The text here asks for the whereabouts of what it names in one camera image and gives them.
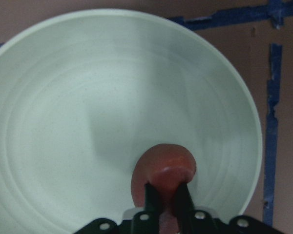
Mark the dark red bun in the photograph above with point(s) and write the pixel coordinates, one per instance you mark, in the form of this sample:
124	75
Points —
165	167

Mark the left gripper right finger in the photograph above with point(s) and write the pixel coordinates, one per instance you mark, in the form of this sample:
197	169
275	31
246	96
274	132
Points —
184	210

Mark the light green plate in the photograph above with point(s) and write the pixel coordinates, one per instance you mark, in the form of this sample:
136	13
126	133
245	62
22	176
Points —
84	95

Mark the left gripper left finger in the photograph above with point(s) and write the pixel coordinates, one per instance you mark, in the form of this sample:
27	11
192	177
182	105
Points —
153	209

